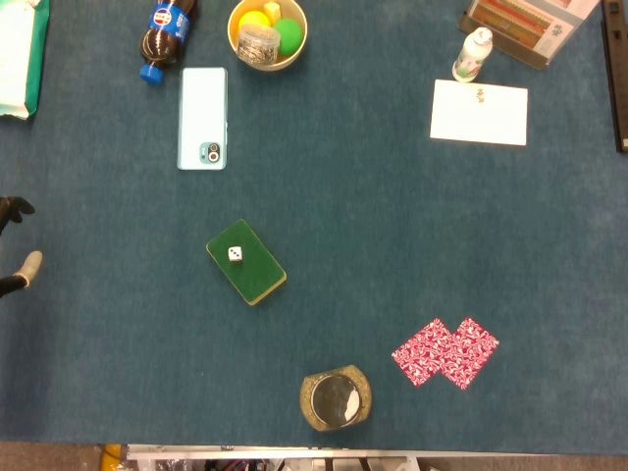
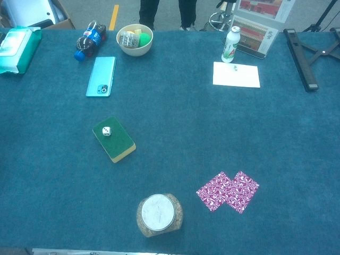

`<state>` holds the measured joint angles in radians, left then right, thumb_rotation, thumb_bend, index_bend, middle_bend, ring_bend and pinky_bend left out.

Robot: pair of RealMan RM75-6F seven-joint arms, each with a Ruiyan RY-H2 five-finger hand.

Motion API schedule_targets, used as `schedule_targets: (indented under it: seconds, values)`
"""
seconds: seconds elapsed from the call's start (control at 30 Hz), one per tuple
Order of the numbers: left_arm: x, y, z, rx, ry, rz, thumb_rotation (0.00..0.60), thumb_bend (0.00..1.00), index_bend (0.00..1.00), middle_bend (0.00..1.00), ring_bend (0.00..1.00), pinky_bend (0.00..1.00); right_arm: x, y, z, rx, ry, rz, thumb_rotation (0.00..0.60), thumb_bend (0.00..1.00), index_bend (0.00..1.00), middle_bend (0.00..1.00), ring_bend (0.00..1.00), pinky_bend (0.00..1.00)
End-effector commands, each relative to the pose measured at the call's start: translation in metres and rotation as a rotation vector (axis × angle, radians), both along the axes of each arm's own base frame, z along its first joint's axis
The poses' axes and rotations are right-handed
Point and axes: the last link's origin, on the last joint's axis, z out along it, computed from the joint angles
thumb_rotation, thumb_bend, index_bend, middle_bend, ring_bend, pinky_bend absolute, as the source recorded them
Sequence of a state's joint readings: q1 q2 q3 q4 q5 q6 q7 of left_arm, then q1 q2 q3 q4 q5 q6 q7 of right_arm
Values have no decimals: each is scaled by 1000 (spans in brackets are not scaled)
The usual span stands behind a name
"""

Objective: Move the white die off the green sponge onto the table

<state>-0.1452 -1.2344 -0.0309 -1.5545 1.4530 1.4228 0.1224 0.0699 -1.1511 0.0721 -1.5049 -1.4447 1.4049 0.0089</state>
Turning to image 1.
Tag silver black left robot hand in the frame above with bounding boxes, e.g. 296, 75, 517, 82
0, 195, 44, 297

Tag yellow part under table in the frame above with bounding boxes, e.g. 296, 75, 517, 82
100, 444, 124, 471

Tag green white tissue pack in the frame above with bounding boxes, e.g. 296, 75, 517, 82
0, 0, 51, 121

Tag light blue smartphone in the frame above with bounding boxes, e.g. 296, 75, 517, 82
176, 67, 229, 172

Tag cola bottle blue cap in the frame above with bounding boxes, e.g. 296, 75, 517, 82
139, 0, 200, 85

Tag clear jar of clips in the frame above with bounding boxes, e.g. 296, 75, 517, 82
236, 23, 282, 65

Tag olive round ashtray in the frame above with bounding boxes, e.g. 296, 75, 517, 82
299, 363, 373, 434

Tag yellow ball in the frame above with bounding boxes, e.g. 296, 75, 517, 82
237, 10, 273, 33

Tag beige round bowl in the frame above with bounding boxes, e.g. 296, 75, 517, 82
227, 0, 309, 73

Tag green ball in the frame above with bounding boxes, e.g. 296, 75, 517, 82
272, 18, 302, 56

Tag red white patterned card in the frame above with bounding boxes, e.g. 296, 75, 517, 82
392, 317, 460, 389
438, 316, 500, 392

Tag small white drink bottle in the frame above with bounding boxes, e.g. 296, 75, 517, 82
451, 26, 494, 83

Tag colourful striped box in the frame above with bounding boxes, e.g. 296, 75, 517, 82
457, 0, 602, 71

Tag metal frame rail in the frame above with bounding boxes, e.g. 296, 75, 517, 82
126, 444, 628, 471

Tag black rail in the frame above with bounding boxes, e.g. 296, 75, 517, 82
601, 0, 628, 153

